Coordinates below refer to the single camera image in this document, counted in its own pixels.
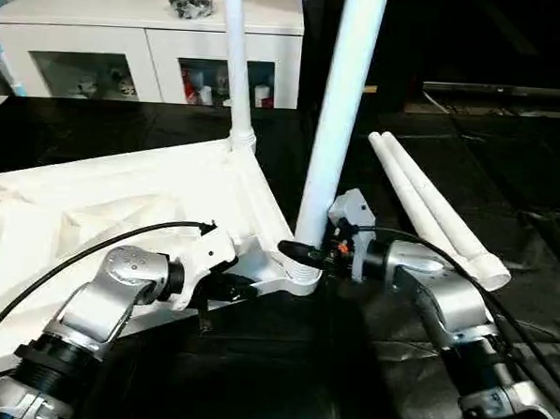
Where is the black mat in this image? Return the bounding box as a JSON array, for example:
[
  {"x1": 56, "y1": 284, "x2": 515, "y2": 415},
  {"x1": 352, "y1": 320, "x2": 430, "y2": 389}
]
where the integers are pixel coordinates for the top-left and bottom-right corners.
[{"x1": 0, "y1": 91, "x2": 560, "y2": 419}]

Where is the dark crumpled plastic bag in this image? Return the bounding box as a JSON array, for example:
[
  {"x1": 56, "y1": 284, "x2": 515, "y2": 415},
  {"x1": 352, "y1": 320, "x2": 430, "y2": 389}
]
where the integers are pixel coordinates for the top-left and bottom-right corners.
[{"x1": 167, "y1": 0, "x2": 217, "y2": 23}]

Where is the red and white bottle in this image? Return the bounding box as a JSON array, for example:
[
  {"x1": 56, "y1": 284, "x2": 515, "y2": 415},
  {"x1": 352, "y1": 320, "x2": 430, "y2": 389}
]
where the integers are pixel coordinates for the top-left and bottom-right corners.
[{"x1": 181, "y1": 68, "x2": 203, "y2": 104}]

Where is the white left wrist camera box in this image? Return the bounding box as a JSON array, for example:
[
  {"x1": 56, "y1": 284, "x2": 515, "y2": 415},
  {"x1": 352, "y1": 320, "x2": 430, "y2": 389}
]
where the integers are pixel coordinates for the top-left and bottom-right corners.
[{"x1": 179, "y1": 221, "x2": 243, "y2": 317}]

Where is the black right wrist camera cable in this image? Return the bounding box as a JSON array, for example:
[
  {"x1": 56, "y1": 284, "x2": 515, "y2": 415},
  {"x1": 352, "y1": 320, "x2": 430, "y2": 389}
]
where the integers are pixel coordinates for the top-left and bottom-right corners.
[{"x1": 344, "y1": 224, "x2": 560, "y2": 387}]

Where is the long black bar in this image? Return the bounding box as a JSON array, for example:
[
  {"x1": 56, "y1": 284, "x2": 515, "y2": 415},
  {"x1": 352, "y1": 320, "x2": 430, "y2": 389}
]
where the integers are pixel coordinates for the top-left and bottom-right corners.
[{"x1": 421, "y1": 80, "x2": 560, "y2": 99}]

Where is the white plastic table leg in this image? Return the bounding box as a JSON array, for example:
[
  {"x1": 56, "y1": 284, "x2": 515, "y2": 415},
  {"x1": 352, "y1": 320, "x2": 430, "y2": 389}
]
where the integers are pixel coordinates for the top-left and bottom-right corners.
[
  {"x1": 289, "y1": 0, "x2": 391, "y2": 292},
  {"x1": 361, "y1": 131, "x2": 492, "y2": 269},
  {"x1": 213, "y1": 0, "x2": 265, "y2": 158},
  {"x1": 371, "y1": 129, "x2": 521, "y2": 295}
]

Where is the white cabinet with glass doors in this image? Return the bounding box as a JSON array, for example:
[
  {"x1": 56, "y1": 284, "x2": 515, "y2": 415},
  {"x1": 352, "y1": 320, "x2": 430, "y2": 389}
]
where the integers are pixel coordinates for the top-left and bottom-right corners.
[{"x1": 0, "y1": 0, "x2": 307, "y2": 112}]

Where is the white plastic table top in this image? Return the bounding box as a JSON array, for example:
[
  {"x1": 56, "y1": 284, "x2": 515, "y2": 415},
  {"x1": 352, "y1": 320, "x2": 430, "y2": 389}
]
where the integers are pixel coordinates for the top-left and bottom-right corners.
[{"x1": 0, "y1": 123, "x2": 330, "y2": 387}]

